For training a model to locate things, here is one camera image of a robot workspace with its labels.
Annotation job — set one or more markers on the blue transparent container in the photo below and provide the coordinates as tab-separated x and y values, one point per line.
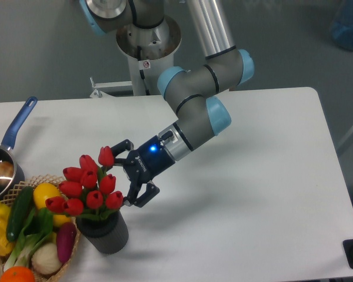
341	29

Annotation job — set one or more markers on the brown bread bun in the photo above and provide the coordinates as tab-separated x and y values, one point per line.
6	173

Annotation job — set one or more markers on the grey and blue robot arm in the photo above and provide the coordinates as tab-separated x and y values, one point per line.
192	95

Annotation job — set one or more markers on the orange fruit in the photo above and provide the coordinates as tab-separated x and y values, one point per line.
17	274

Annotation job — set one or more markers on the purple eggplant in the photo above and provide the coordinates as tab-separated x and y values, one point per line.
65	241

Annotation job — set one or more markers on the dark grey ribbed vase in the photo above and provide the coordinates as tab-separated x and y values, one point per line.
108	236

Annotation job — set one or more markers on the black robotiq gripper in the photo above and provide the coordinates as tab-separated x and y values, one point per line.
141	166

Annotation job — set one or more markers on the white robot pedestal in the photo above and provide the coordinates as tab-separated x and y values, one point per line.
149	52

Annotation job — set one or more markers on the green cucumber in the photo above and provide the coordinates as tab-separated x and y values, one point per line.
22	203

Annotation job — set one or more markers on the blue handled saucepan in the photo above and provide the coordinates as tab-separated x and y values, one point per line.
8	143

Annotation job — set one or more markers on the woven wicker basket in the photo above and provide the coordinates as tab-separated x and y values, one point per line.
7	202

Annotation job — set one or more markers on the red tulip bouquet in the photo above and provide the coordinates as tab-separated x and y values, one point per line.
88	191

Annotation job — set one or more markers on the yellow squash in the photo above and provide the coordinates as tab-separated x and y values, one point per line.
44	191

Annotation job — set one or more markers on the white garlic bulb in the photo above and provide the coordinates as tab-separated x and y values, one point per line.
45	260

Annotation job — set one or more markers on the green bok choy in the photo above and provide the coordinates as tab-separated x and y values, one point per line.
38	226

